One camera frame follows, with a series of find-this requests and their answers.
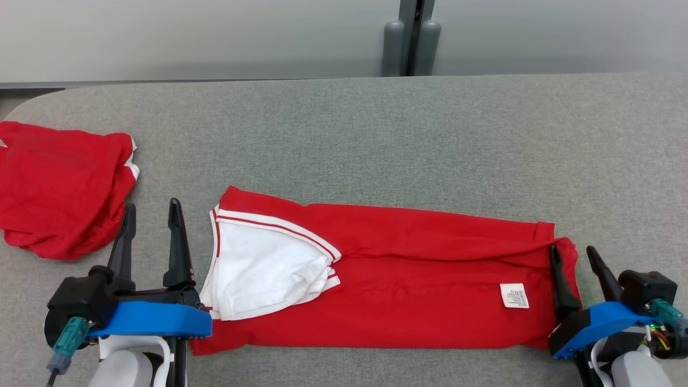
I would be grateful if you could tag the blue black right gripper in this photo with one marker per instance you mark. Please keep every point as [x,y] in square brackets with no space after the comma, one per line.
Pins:
[596,325]

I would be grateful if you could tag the grey partition post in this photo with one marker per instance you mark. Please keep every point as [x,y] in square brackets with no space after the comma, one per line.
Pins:
[409,32]

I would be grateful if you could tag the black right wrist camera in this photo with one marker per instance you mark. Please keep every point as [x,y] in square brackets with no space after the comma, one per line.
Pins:
[647,287]

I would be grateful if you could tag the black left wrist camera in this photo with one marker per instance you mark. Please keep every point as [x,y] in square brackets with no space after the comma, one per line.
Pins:
[80,293]

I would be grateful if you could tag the red shorts with white lining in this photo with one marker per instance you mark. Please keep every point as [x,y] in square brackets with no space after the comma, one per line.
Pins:
[403,279]

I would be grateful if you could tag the grey rounded post bumper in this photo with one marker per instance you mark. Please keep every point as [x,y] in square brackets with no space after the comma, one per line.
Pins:
[392,51]
[428,51]

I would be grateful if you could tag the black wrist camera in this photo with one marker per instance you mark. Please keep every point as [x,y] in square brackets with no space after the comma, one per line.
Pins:
[647,287]
[80,293]

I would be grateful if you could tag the red shorts with white trim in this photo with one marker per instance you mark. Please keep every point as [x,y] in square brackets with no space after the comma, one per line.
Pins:
[59,188]

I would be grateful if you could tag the grey fabric upholstered table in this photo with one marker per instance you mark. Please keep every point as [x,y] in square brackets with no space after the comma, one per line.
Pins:
[376,134]

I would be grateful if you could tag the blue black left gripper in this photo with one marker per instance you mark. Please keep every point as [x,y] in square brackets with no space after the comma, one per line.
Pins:
[156,320]

